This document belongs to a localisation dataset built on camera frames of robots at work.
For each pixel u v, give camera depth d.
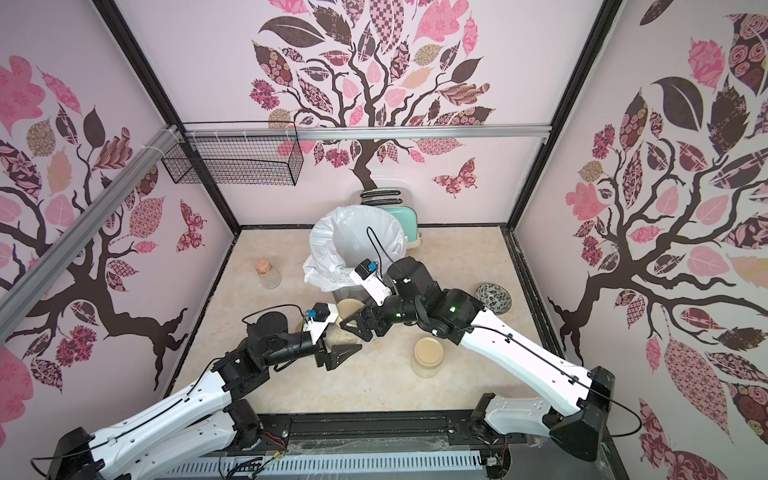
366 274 0.56
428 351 0.78
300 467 0.70
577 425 0.37
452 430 0.74
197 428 0.57
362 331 0.56
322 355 0.61
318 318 0.59
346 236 0.92
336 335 0.68
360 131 0.94
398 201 1.06
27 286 0.52
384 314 0.57
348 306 0.65
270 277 0.99
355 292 0.89
